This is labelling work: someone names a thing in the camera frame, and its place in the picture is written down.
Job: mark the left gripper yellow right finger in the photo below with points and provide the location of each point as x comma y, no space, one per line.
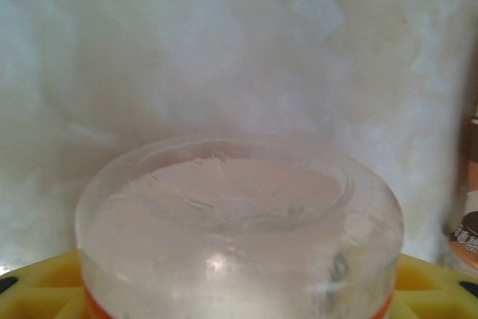
437,293

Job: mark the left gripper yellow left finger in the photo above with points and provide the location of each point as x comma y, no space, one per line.
37,293

